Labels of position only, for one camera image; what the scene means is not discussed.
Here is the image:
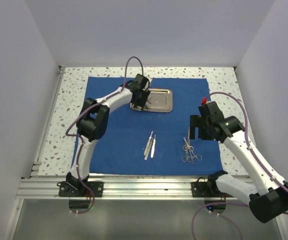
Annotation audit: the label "steel forceps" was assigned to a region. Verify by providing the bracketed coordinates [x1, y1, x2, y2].
[144, 100, 151, 111]

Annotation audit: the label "steel surgical scissors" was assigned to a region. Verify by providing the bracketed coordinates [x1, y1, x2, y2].
[181, 147, 194, 165]

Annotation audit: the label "blue surgical cloth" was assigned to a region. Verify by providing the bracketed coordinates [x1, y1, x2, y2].
[89, 78, 222, 176]

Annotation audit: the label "white handled scalpel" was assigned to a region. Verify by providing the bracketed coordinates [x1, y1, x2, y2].
[150, 135, 156, 159]

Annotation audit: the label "steel scalpel handle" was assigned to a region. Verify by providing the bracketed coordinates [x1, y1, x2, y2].
[144, 131, 153, 161]

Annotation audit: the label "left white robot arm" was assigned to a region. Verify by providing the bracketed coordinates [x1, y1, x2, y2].
[65, 74, 150, 197]

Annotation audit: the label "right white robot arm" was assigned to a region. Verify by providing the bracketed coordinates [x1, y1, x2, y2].
[189, 101, 288, 223]

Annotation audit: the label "steel instrument tray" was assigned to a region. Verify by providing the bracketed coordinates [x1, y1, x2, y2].
[130, 88, 173, 113]

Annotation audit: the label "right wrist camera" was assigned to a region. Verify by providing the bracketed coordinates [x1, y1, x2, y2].
[201, 97, 210, 105]

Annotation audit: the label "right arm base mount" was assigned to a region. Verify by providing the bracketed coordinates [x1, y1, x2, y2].
[190, 170, 228, 198]

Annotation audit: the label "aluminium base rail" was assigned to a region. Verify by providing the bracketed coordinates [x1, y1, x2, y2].
[16, 173, 199, 200]

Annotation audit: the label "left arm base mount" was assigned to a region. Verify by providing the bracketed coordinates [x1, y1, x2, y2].
[56, 181, 104, 198]

